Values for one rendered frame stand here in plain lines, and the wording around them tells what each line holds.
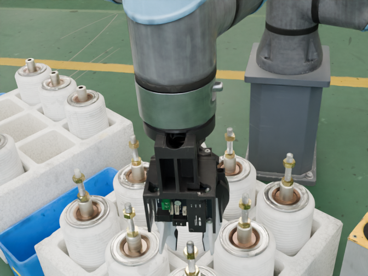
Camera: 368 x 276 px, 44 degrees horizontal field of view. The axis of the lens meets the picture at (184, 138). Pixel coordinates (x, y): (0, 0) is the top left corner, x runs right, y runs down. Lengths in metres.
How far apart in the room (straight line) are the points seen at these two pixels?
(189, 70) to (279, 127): 0.74
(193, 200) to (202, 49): 0.15
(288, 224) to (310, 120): 0.39
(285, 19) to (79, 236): 0.60
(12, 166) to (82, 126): 0.19
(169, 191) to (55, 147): 0.76
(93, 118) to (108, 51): 0.89
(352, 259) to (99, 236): 0.38
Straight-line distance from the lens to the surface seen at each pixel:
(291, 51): 1.03
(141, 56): 0.39
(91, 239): 0.76
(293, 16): 1.00
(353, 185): 1.22
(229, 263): 0.69
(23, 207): 1.04
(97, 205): 0.79
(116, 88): 1.65
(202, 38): 0.38
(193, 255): 0.59
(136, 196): 0.80
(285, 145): 1.13
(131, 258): 0.70
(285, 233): 0.78
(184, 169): 0.45
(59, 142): 1.16
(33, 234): 1.04
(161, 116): 0.40
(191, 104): 0.40
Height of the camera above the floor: 0.78
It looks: 35 degrees down
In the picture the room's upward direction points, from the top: 4 degrees counter-clockwise
